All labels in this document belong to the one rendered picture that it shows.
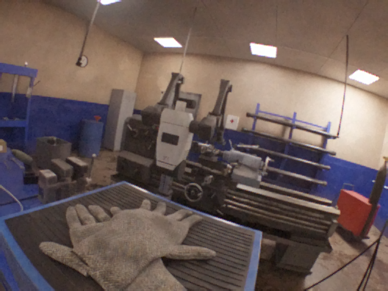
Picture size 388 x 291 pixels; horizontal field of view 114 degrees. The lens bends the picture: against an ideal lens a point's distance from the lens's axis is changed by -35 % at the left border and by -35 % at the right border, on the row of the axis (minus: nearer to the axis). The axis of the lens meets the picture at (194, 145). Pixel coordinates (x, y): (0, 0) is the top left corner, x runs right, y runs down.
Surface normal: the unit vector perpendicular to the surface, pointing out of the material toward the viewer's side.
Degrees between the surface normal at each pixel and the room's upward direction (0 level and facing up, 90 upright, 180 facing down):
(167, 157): 90
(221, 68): 90
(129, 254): 11
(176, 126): 90
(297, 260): 90
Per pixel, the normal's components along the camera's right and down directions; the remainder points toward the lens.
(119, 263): 0.37, -0.90
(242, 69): -0.36, 0.06
